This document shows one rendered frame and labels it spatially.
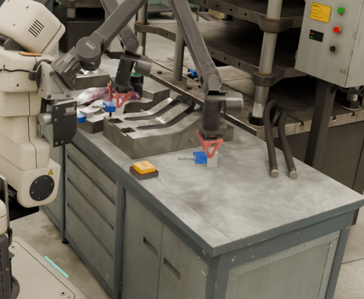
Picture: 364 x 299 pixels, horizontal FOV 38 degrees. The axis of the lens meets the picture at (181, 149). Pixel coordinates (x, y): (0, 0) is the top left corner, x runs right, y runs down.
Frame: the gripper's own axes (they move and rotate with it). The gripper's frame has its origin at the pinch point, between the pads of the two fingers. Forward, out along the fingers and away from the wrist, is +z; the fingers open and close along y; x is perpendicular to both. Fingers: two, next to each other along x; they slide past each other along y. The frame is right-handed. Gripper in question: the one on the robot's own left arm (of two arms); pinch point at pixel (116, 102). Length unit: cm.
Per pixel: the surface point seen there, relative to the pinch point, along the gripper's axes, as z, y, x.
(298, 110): 2, 2, -111
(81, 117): 13.6, 12.7, 6.7
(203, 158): -6, -53, -6
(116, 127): 8.0, -5.8, 0.4
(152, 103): 9.5, 20.3, -32.4
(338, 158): 22, -15, -139
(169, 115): 2.5, -5.7, -23.7
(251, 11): -41, 21, -74
